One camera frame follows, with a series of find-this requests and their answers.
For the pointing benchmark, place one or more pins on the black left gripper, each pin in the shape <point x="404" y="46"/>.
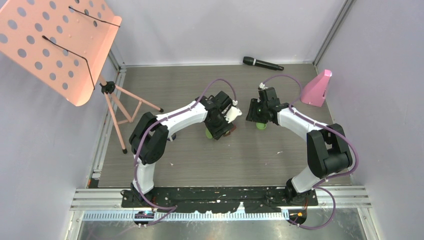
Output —
<point x="217" y="132"/>

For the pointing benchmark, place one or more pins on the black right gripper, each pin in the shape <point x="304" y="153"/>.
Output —
<point x="252" y="115"/>

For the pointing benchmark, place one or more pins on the green black pill bottle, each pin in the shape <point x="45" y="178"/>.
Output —
<point x="208" y="134"/>

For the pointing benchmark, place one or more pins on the brown translucent pill container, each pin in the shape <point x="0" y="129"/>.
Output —
<point x="230" y="131"/>

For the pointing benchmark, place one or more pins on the green bottle cap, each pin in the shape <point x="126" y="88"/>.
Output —
<point x="261" y="126"/>

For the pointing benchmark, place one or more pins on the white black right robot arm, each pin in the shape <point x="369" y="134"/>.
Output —
<point x="327" y="152"/>

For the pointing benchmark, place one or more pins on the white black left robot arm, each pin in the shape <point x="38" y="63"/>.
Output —
<point x="152" y="133"/>

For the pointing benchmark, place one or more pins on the black microphone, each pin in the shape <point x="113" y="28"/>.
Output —
<point x="251" y="61"/>

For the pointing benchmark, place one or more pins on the pink wedge object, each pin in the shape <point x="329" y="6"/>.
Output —
<point x="314" y="93"/>

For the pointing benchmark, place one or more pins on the white capped pill bottle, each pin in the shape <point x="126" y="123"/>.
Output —
<point x="172" y="137"/>

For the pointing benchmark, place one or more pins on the pink music stand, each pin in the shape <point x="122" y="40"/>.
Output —
<point x="65" y="44"/>

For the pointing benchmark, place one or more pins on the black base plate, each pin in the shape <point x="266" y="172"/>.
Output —
<point x="218" y="200"/>

